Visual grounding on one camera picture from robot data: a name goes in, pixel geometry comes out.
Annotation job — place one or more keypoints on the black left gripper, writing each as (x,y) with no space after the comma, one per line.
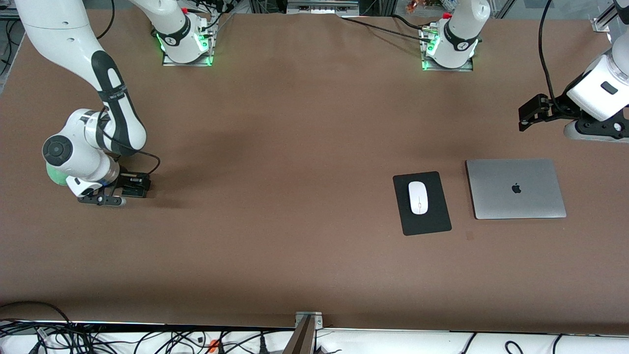
(558,109)

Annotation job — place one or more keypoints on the aluminium support beam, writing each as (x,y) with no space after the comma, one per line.
(300,341)

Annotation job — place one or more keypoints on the metal table edge bracket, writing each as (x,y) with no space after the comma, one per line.
(308,318)

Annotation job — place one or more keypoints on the white computer mouse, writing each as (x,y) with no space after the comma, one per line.
(417,197)

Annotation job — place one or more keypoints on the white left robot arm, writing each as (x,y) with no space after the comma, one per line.
(459,34)

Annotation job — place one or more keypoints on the black mouse pad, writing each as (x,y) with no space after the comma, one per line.
(435,221)

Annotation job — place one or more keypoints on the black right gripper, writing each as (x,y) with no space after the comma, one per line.
(126,183)

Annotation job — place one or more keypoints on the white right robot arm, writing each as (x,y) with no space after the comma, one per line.
(83,152)

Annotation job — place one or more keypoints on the green dinosaur plush toy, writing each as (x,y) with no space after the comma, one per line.
(55,177)

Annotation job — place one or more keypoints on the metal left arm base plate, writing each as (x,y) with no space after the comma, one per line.
(467,67)

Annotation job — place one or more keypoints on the silver closed laptop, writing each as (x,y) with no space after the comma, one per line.
(516,188)

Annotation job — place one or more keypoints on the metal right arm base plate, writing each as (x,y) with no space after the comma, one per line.
(196,63)

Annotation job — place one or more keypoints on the metal frame with connectors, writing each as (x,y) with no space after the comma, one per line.
(323,7)

